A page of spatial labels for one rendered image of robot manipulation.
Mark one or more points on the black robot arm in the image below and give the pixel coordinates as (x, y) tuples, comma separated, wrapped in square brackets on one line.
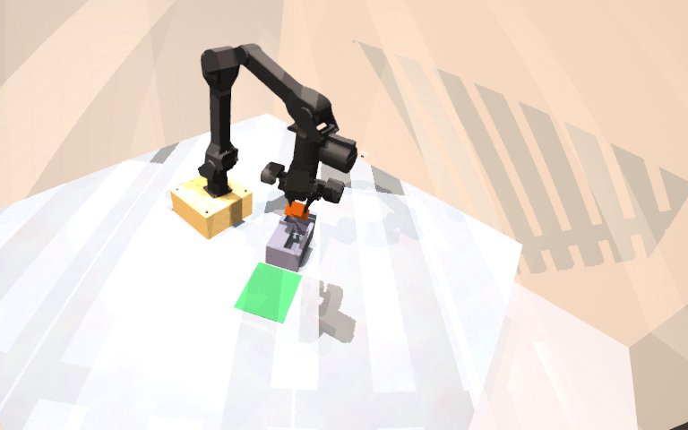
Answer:
[(307, 107)]

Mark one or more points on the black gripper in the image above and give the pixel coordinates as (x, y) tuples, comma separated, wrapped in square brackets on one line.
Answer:
[(330, 191)]

